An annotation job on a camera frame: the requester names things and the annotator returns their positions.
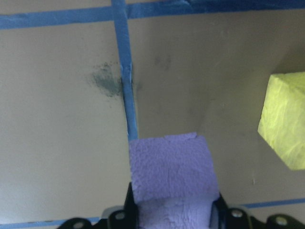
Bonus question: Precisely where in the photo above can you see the purple foam block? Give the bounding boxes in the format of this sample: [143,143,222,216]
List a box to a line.
[128,132,220,229]

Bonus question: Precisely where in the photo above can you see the yellow foam block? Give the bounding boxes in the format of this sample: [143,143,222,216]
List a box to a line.
[257,71,305,171]

